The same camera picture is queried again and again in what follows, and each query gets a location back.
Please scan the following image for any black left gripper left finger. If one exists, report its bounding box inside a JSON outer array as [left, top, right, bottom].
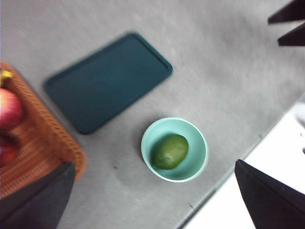
[[0, 161, 76, 229]]

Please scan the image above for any red yellow peach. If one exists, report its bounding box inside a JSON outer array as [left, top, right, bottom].
[[0, 88, 23, 130]]

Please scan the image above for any teal ribbed bowl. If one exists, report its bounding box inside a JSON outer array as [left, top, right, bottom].
[[141, 116, 209, 183]]

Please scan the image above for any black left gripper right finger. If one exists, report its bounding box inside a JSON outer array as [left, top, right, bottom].
[[234, 159, 305, 229]]

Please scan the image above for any black rectangular tray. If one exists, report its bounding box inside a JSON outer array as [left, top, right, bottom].
[[43, 32, 173, 135]]

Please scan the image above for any green avocado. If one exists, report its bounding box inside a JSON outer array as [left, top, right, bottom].
[[151, 134, 189, 170]]

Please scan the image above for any brown wicker basket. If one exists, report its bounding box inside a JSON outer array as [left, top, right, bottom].
[[0, 62, 87, 200]]

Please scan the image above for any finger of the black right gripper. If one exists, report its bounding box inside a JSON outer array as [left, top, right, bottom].
[[277, 22, 305, 47], [267, 0, 305, 24]]

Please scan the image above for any dark red apple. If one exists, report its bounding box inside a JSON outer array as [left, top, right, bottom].
[[0, 133, 20, 167]]

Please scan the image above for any yellow banana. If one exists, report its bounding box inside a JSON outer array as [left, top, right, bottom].
[[0, 70, 14, 86]]

